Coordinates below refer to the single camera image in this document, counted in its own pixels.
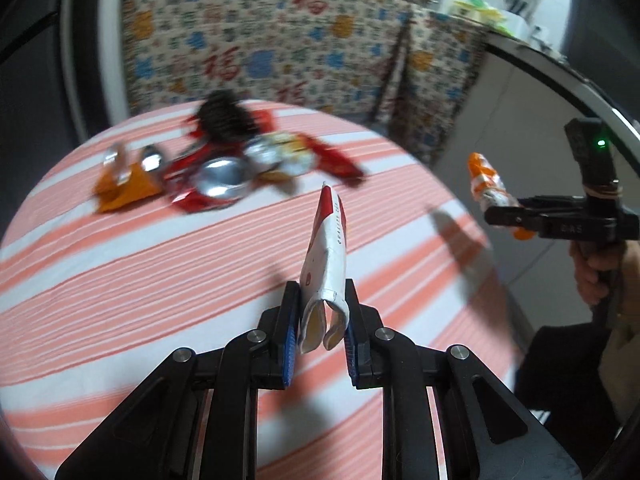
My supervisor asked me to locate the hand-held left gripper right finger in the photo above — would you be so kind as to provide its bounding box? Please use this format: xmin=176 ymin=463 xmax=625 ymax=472
xmin=344 ymin=278 xmax=583 ymax=480

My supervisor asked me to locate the small dark red wrapper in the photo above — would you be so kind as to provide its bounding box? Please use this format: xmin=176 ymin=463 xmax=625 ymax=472
xmin=300 ymin=135 xmax=366 ymax=189

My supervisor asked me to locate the red foil snack wrapper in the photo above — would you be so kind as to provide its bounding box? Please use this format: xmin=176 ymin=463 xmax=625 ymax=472
xmin=164 ymin=145 xmax=256 ymax=215

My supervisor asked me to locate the orange white snack wrapper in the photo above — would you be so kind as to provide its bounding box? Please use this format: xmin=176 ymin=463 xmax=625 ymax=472
xmin=467 ymin=152 xmax=539 ymax=241

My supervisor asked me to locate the pink striped tablecloth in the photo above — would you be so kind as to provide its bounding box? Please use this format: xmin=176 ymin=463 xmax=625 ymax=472
xmin=0 ymin=100 xmax=517 ymax=480

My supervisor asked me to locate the narrow printed cloth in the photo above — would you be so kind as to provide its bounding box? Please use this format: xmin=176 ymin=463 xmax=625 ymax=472
xmin=390 ymin=12 xmax=489 ymax=167

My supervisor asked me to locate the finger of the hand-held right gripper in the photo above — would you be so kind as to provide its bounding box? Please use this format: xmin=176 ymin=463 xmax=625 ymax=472
xmin=484 ymin=198 xmax=543 ymax=239

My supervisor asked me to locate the large printed cloth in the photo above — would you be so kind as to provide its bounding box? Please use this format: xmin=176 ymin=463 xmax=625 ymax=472
xmin=122 ymin=0 xmax=417 ymax=126

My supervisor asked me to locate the white knife holder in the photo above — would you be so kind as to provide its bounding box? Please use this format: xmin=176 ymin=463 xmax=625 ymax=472
xmin=504 ymin=0 xmax=534 ymax=36

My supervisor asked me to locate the person's right hand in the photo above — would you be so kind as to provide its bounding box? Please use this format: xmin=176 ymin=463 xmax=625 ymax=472
xmin=571 ymin=240 xmax=640 ymax=311

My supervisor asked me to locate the yellow green container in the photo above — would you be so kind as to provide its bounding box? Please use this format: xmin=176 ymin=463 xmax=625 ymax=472
xmin=447 ymin=0 xmax=509 ymax=29

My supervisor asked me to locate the black mesh ball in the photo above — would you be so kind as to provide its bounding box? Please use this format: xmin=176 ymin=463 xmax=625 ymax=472
xmin=197 ymin=89 xmax=257 ymax=147

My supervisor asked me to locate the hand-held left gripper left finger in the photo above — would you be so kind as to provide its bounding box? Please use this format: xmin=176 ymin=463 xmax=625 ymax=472
xmin=55 ymin=280 xmax=301 ymax=480

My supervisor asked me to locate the white kitchen cabinet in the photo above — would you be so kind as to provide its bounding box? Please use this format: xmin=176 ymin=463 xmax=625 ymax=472
xmin=434 ymin=35 xmax=640 ymax=343

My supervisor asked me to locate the yellow silver snack wrapper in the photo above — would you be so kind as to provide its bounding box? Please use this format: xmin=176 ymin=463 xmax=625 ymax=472
xmin=245 ymin=132 xmax=317 ymax=184

